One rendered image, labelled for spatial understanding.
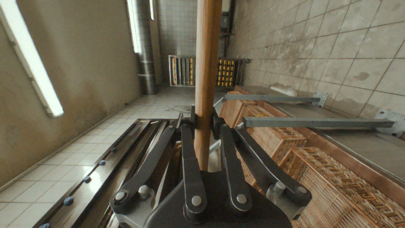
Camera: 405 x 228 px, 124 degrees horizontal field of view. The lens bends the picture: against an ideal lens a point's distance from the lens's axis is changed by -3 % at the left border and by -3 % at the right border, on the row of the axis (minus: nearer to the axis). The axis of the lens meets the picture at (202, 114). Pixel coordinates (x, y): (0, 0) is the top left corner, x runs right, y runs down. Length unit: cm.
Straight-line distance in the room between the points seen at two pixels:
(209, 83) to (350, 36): 146
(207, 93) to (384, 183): 68
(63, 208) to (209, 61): 125
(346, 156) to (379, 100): 68
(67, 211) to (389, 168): 161
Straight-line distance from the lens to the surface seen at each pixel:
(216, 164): 117
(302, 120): 81
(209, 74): 17
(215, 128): 17
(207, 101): 17
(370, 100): 139
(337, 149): 79
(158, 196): 85
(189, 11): 538
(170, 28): 532
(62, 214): 125
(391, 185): 73
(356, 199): 65
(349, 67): 150
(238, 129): 16
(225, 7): 478
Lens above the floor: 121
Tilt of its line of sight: 4 degrees down
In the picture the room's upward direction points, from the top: 89 degrees counter-clockwise
